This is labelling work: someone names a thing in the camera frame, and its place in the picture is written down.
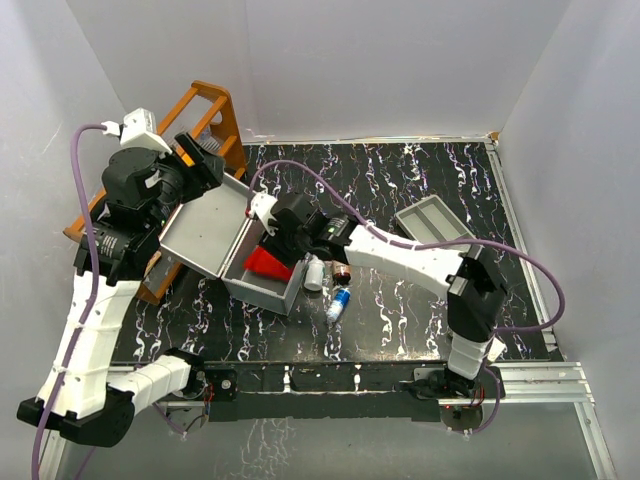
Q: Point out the red first aid pouch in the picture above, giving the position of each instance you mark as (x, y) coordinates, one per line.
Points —
(262, 263)

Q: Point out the grey metal medicine case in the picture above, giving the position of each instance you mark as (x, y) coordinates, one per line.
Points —
(213, 236)

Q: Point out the white green medicine bottle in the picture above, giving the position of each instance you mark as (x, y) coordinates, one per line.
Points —
(314, 276)

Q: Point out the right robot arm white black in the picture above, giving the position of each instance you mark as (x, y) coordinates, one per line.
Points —
(469, 281)

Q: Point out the grey divided plastic tray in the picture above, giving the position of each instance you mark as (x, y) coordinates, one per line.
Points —
(430, 220)

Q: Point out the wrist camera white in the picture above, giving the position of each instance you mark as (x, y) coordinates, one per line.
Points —
(260, 209)
(138, 129)

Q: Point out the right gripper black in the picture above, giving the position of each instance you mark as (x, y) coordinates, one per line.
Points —
(274, 245)

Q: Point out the white green small box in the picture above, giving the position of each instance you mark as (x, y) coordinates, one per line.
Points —
(496, 349)

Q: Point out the brown bottle orange cap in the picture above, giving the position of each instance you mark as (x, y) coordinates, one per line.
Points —
(341, 273)

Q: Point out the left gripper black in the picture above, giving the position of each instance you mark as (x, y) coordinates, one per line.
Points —
(204, 175)

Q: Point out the orange wooden rack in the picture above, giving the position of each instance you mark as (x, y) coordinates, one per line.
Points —
(210, 130)

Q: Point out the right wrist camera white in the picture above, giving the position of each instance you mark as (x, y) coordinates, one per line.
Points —
(260, 209)

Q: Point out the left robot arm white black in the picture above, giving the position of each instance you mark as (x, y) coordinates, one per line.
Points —
(77, 399)

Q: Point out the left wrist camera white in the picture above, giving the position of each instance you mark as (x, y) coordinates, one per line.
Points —
(138, 129)

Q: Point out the white blue spray bottle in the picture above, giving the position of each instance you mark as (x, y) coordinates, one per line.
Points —
(338, 305)

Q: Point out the aluminium front rail frame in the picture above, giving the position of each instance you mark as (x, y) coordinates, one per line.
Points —
(520, 420)

